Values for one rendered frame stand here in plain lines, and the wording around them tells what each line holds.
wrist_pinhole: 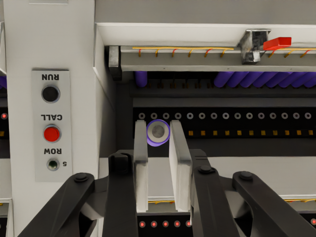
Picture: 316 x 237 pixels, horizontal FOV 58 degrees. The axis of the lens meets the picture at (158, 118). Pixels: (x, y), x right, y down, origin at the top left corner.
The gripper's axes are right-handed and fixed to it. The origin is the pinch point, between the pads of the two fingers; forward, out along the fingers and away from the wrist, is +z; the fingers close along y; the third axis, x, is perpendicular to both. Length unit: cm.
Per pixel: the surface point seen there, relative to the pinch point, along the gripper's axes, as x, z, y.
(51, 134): -3.1, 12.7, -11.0
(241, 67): 3.5, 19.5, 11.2
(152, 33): 7.5, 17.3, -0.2
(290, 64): 3.9, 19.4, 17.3
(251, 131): -8.4, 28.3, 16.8
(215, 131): -8.4, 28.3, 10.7
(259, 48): 6.1, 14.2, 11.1
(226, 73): 2.2, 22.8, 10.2
